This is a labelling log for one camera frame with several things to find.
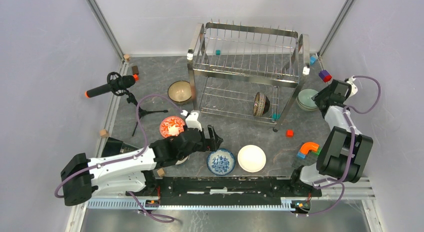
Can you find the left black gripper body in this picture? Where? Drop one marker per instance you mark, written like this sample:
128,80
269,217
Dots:
204,144

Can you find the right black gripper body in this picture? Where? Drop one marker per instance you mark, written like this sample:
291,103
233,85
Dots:
323,95

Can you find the blue white patterned bowl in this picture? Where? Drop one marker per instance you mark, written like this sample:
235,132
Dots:
221,162

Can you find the light green ribbed bowl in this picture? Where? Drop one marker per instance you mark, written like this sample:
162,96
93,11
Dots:
304,100

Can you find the red floral bowl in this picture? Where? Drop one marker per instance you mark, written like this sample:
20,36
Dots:
171,126

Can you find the orange bowl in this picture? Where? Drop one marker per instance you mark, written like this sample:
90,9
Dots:
251,158

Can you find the brown beige bowl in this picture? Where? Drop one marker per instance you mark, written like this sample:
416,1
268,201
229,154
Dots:
180,92

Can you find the black patterned bowl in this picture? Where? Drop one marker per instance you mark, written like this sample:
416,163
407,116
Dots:
261,104

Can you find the steel dish rack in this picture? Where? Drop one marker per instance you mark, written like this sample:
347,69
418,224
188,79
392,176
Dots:
273,61

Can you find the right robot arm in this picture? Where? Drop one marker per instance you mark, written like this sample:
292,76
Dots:
346,150

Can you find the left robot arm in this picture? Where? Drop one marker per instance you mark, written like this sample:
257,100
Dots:
82,177

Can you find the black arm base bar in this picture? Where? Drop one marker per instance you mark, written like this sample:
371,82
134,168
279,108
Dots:
226,191

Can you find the purple red block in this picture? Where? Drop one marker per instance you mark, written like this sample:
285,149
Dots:
325,76

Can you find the blue block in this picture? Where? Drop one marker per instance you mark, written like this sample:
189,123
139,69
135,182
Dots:
313,59

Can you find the wooden cube near base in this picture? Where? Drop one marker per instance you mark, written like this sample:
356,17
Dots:
161,172

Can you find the small orange cube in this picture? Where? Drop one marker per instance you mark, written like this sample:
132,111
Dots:
289,133

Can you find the orange curved tube toy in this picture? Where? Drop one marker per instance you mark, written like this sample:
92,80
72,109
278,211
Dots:
308,147

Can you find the teal block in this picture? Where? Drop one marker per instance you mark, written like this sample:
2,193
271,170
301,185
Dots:
275,117

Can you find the brown block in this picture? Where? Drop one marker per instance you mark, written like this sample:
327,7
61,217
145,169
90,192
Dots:
135,70

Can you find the black microphone on tripod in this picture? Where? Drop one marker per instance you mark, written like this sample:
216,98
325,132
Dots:
116,84

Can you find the wooden cube back corner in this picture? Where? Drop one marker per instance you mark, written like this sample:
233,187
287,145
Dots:
126,57

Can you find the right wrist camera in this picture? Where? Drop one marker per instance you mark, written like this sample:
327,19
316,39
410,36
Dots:
353,88

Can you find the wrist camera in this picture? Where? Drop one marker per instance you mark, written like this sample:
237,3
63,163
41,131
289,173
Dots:
191,119
353,88

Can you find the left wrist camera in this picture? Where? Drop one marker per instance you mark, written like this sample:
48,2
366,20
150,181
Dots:
191,119

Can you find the wooden cube left rail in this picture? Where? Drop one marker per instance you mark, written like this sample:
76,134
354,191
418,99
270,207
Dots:
103,133

